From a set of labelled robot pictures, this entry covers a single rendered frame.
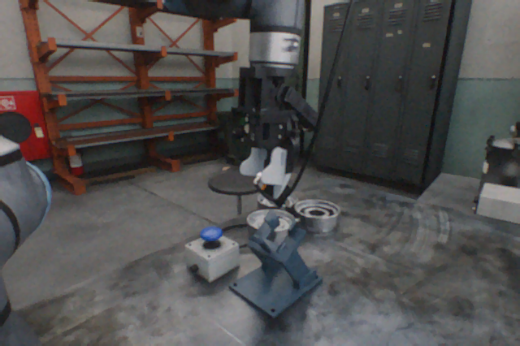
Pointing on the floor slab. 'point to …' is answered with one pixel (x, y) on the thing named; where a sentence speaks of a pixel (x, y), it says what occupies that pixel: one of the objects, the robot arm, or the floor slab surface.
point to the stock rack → (50, 100)
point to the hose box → (30, 127)
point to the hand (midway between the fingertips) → (271, 188)
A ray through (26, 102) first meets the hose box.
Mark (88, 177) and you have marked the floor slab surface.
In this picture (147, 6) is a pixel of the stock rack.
